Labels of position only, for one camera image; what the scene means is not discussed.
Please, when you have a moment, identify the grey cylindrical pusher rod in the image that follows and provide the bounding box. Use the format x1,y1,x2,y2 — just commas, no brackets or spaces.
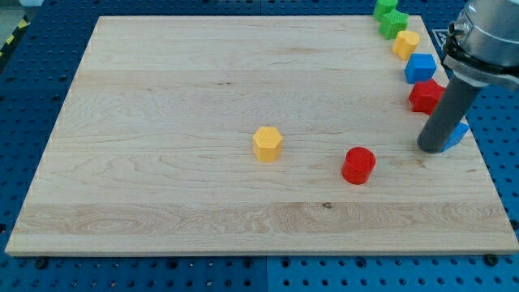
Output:
417,74,483,153

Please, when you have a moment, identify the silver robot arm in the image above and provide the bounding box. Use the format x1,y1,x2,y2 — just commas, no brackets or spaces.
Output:
417,0,518,153

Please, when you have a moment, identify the yellow hexagon block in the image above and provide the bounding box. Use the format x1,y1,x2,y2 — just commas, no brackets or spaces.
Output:
253,127,283,162

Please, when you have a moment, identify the light wooden board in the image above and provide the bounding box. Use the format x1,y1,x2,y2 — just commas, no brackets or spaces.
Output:
6,16,518,256

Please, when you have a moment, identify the blue triangle block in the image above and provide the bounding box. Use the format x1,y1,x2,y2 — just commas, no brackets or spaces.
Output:
440,122,470,152

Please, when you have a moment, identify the red star block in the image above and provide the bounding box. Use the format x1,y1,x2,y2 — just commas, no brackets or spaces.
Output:
408,79,445,115

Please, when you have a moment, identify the blue cube block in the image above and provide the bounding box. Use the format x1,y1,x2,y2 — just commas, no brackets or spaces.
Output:
404,54,436,84

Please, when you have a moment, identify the yellow heart block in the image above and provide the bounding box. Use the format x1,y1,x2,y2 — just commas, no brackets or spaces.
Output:
392,30,420,61

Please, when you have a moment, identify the green star block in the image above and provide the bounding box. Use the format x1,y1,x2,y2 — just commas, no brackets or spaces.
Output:
379,9,409,40

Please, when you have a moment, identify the green cylinder block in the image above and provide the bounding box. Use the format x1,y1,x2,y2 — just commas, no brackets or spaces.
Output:
373,0,398,22

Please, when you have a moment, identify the red cylinder block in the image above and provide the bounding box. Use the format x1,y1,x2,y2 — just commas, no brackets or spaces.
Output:
341,147,376,185

